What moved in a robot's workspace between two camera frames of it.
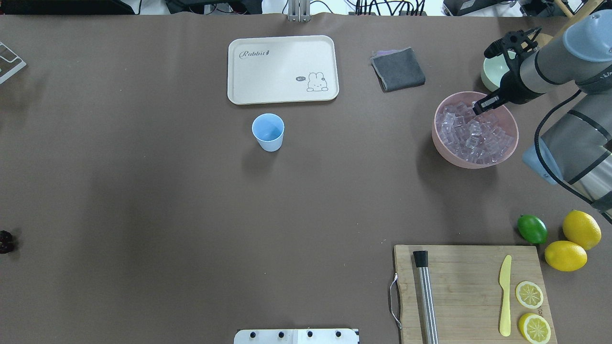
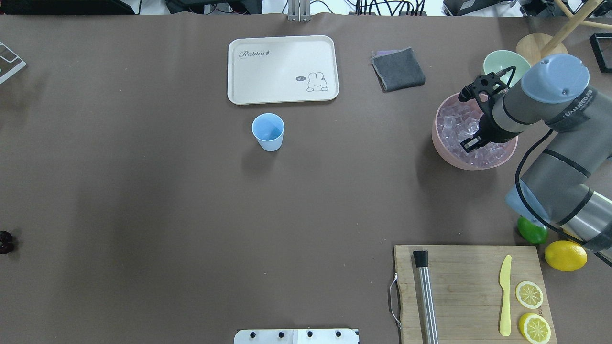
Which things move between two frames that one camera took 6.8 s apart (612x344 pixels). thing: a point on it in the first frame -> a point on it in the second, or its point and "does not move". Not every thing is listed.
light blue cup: [268, 128] does not move
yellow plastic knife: [505, 283] does not move
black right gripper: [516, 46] -> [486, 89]
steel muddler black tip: [428, 311] does not move
